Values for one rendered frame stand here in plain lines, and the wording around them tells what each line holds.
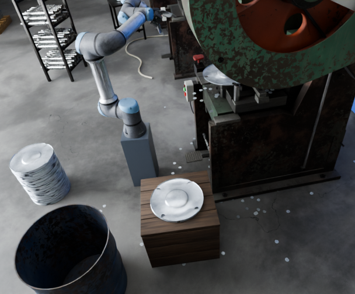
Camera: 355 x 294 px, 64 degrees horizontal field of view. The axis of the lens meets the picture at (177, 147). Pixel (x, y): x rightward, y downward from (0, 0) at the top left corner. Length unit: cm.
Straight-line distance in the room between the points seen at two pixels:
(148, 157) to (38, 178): 74
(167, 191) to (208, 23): 92
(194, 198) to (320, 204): 90
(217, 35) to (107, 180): 151
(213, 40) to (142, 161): 110
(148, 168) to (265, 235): 88
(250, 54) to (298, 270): 119
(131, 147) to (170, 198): 50
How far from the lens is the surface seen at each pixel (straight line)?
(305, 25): 135
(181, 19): 318
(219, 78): 170
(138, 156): 194
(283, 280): 178
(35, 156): 217
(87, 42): 164
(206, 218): 150
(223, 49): 115
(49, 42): 376
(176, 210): 153
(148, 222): 152
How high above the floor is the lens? 160
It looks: 42 degrees down
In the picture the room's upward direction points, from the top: 8 degrees counter-clockwise
